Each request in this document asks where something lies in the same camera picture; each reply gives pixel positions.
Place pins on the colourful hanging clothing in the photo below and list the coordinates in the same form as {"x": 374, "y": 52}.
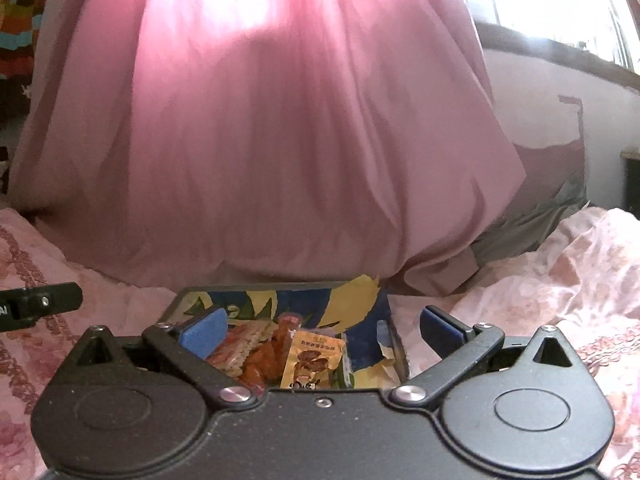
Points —
{"x": 20, "y": 26}

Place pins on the orange snack bag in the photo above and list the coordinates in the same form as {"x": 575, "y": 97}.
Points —
{"x": 264, "y": 366}

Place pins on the clear floral cracker pack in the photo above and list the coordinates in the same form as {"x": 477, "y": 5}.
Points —
{"x": 230, "y": 356}

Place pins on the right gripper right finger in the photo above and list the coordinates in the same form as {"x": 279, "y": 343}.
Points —
{"x": 464, "y": 353}

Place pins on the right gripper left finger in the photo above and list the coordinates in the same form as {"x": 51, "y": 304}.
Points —
{"x": 181, "y": 351}

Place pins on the pink curtain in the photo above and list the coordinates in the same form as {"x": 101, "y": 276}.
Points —
{"x": 177, "y": 143}

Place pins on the green wrapper packet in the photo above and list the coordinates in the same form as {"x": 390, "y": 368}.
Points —
{"x": 342, "y": 378}

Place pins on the dark bedside furniture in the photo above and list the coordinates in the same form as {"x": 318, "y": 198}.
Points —
{"x": 631, "y": 160}

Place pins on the grey green cloth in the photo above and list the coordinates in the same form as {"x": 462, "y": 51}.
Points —
{"x": 554, "y": 189}

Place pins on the gold snack packet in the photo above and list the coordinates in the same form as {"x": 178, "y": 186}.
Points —
{"x": 312, "y": 362}

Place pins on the floral pink bedsheet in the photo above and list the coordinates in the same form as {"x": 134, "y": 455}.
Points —
{"x": 584, "y": 279}

